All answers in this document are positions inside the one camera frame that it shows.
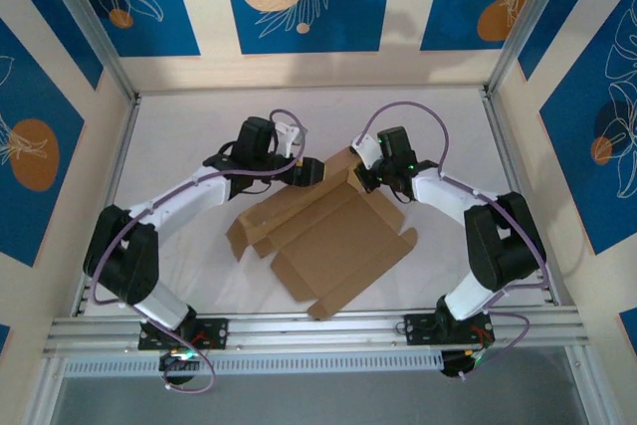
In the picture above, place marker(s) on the brown cardboard box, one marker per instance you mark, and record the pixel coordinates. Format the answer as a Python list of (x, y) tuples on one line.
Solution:
[(328, 241)]

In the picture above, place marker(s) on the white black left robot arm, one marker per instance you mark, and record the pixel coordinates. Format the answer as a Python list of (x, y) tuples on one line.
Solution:
[(134, 266)]

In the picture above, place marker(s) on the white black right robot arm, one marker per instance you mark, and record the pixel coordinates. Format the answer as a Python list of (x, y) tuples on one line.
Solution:
[(502, 241)]

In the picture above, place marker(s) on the black controller board green light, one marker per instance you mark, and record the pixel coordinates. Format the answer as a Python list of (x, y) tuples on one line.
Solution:
[(176, 360), (460, 362)]

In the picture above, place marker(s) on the aluminium table edge rail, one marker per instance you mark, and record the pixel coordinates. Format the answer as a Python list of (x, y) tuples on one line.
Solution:
[(112, 206), (507, 146)]

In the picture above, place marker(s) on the wide aluminium base rail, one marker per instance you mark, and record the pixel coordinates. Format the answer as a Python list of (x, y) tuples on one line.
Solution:
[(318, 333)]

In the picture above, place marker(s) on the aluminium frame post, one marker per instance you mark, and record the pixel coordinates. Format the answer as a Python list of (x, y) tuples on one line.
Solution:
[(89, 27), (527, 22)]

